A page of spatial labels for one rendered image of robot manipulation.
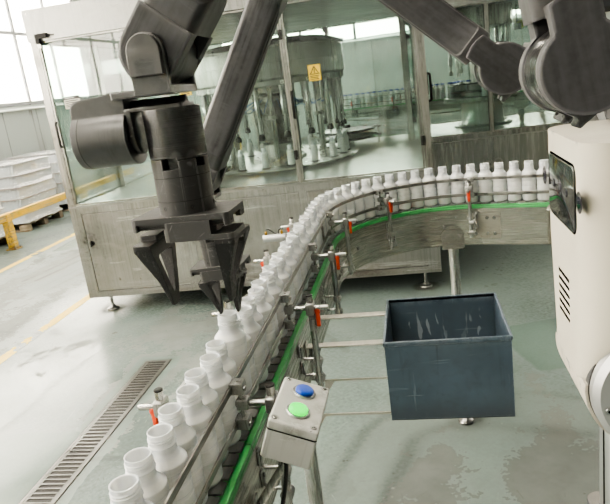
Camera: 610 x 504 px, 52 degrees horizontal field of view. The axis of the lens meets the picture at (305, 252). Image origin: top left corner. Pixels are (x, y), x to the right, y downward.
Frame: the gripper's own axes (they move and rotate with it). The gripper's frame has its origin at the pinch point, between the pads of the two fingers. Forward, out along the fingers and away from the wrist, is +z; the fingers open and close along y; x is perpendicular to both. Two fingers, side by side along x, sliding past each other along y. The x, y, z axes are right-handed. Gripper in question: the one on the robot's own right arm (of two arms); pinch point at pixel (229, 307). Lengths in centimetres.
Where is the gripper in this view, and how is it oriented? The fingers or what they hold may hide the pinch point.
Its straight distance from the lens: 119.9
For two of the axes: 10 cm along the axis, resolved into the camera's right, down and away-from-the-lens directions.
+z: 1.7, 9.5, 2.5
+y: -9.7, 1.2, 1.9
